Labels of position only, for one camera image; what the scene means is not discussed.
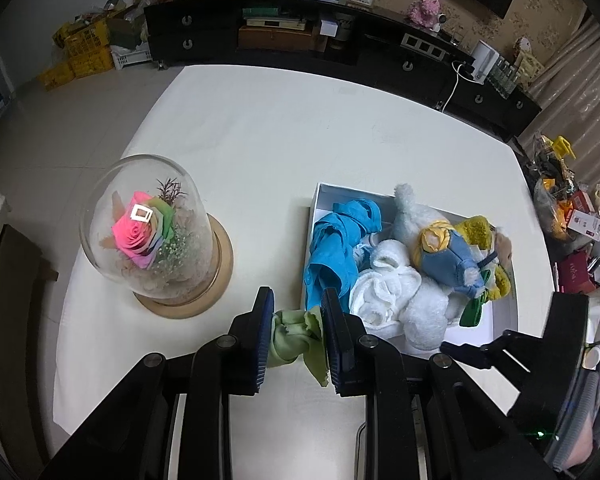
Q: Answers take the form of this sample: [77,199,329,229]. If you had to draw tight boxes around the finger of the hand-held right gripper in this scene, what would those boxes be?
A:
[439,329,551,397]

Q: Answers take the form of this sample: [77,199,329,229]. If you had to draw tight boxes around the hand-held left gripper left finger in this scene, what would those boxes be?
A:
[39,286,277,480]

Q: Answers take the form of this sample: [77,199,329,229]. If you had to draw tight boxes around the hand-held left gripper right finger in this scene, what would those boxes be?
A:
[321,287,561,480]

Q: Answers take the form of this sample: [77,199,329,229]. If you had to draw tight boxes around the light green cloth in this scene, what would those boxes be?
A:
[271,309,329,387]

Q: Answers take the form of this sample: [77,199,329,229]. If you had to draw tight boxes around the white cardboard box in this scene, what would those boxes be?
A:
[304,181,518,356]

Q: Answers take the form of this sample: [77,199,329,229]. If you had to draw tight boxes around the white fluffy towel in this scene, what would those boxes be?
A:
[400,280,463,357]
[349,239,422,328]

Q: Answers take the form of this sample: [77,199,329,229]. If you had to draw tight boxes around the green ribbon bow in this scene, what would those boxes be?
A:
[459,269,492,328]

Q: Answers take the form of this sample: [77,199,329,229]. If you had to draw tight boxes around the turquoise cloth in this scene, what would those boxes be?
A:
[304,199,383,313]

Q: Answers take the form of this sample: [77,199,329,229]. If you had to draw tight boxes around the white bunny plush blue overalls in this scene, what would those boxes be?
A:
[391,183,482,288]

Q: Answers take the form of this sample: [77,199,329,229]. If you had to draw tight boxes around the maroon gift box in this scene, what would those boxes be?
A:
[555,252,596,296]

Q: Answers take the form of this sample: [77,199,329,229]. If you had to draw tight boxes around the white carton red label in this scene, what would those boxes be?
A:
[566,210,600,239]

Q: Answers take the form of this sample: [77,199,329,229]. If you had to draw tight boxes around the glass bowl with snacks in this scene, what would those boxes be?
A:
[532,177,581,241]

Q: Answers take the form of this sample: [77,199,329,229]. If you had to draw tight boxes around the glass dome with rainbow rose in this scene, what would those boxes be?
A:
[80,155,235,320]

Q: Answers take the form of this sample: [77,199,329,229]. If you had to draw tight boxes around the yellow toy chair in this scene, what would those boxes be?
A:
[552,135,578,158]

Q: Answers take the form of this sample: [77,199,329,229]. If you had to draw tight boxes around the beige curtain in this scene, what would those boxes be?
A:
[527,15,600,201]

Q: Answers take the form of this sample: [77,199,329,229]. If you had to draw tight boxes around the clear glass bottles set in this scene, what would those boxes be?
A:
[490,57,521,97]

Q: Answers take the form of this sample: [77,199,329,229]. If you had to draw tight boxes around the cream woven basket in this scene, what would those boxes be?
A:
[512,36,546,86]

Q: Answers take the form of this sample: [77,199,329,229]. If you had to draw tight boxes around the white water dispenser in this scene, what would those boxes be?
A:
[470,40,498,83]

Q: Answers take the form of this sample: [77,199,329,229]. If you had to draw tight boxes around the brown wooden box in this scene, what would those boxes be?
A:
[238,25,313,52]

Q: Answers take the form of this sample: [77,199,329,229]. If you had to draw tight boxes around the black television cabinet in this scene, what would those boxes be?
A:
[144,0,542,143]

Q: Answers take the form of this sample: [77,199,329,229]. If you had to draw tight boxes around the white triple socket panel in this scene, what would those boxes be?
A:
[400,32,446,58]

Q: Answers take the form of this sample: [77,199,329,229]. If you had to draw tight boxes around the white plastic crate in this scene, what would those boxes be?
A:
[111,45,151,71]

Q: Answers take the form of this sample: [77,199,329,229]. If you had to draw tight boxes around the white media player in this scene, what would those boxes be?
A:
[245,17,308,28]

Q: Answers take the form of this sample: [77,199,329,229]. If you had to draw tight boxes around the yellow plastic crate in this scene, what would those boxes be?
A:
[39,62,75,91]
[54,19,112,58]
[69,49,115,79]

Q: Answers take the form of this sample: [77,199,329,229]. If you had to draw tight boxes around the cardboard box with clutter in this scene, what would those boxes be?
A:
[105,2,148,51]

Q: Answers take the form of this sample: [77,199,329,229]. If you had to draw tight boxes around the pink plush toy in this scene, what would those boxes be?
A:
[409,0,441,28]

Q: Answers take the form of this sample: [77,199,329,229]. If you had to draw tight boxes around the white power cable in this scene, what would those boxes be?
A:
[437,62,473,111]

